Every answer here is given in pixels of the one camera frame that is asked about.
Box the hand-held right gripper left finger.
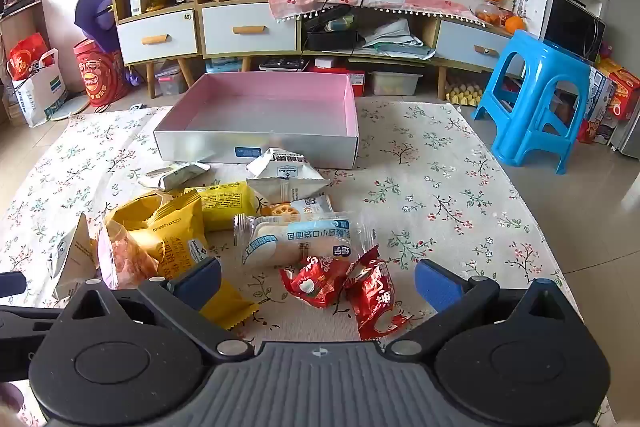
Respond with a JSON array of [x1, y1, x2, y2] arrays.
[[57, 257, 256, 358]]

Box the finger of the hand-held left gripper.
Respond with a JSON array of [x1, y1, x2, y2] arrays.
[[0, 271, 27, 299]]

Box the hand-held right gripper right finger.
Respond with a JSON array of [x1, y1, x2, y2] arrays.
[[385, 258, 583, 356]]

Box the long yellow snack packet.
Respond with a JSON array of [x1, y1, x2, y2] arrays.
[[149, 196, 262, 332]]

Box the white green triangular snack packet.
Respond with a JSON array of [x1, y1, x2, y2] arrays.
[[50, 212, 99, 303]]

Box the clear pink cake packet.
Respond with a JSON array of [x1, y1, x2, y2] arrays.
[[96, 222, 162, 292]]

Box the yellow square snack packet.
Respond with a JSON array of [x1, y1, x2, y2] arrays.
[[184, 181, 262, 233]]

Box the small white green snack packet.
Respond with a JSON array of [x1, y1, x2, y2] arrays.
[[138, 161, 212, 190]]

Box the long white bread packet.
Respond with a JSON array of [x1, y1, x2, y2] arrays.
[[233, 212, 382, 269]]

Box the orange cracker packet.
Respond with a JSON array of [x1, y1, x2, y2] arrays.
[[260, 194, 334, 220]]

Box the pink cardboard box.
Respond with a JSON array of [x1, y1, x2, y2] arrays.
[[152, 73, 360, 169]]

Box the floral tablecloth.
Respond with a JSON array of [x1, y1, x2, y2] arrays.
[[0, 101, 621, 427]]

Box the white shopping bag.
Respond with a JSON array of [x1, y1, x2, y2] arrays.
[[7, 48, 68, 128]]

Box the yellow egg tray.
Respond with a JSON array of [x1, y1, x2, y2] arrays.
[[446, 77, 483, 105]]

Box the clear plastic bin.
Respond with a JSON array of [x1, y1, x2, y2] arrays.
[[155, 62, 188, 96]]

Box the clear plastic storage box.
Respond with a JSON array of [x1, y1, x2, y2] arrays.
[[370, 72, 423, 96]]

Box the blue lidded plastic bin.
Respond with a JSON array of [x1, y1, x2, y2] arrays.
[[205, 58, 246, 75]]

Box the red box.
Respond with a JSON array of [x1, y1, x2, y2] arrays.
[[307, 66, 367, 98]]

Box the red printed barrel bag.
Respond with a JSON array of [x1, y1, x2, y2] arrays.
[[73, 39, 130, 108]]

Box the red gift bag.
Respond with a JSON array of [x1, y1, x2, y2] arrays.
[[10, 33, 51, 80]]

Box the black flat scale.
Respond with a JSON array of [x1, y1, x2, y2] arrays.
[[260, 58, 311, 72]]

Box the white drawer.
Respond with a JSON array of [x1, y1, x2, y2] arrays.
[[435, 19, 513, 70], [116, 10, 198, 65], [201, 2, 297, 56]]

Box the blue plastic stool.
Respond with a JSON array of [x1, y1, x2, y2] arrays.
[[471, 29, 592, 175]]

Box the wooden TV cabinet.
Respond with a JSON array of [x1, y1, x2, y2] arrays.
[[197, 0, 516, 102]]

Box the folded white papers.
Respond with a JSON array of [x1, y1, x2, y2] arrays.
[[361, 18, 436, 60]]

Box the black storage box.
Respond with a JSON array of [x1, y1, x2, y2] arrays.
[[306, 29, 363, 54]]

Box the red orange carton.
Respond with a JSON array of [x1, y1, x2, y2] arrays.
[[595, 59, 640, 120]]

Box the purple hat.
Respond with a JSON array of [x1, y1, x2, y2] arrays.
[[74, 0, 118, 52]]

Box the white microwave oven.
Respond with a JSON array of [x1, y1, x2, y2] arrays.
[[537, 0, 607, 62]]

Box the black pouch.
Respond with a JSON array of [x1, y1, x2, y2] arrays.
[[304, 4, 352, 32]]

